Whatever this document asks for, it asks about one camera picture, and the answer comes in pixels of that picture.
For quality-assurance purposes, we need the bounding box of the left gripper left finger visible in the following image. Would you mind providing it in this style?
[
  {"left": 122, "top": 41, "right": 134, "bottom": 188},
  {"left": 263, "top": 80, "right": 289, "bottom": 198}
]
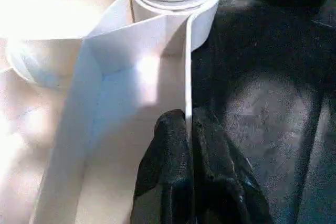
[{"left": 133, "top": 108, "right": 195, "bottom": 224}]

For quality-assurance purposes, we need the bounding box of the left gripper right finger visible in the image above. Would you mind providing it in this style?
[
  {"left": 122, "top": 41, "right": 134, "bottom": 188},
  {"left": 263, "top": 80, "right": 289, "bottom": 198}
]
[{"left": 191, "top": 106, "right": 274, "bottom": 224}]

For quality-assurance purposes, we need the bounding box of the white plastic table top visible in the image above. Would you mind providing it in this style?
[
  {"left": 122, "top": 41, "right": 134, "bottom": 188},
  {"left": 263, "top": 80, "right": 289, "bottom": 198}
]
[{"left": 0, "top": 0, "right": 224, "bottom": 224}]

